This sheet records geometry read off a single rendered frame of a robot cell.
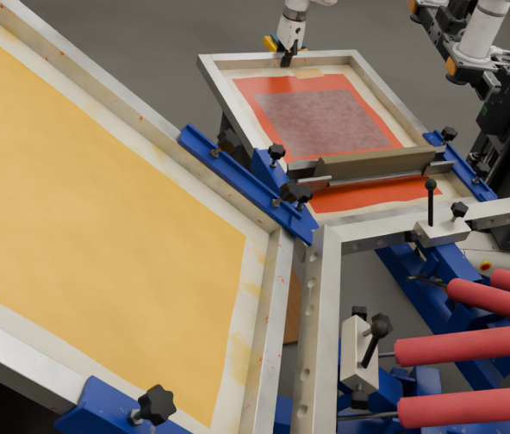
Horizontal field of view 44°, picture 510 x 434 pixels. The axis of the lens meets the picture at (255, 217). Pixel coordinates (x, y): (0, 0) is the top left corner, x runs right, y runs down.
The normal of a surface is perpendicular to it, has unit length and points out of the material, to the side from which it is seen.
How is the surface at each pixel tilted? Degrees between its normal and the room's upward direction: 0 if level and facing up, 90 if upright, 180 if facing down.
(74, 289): 32
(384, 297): 0
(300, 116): 2
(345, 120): 2
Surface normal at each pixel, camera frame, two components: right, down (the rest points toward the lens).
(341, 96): 0.20, -0.71
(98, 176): 0.68, -0.50
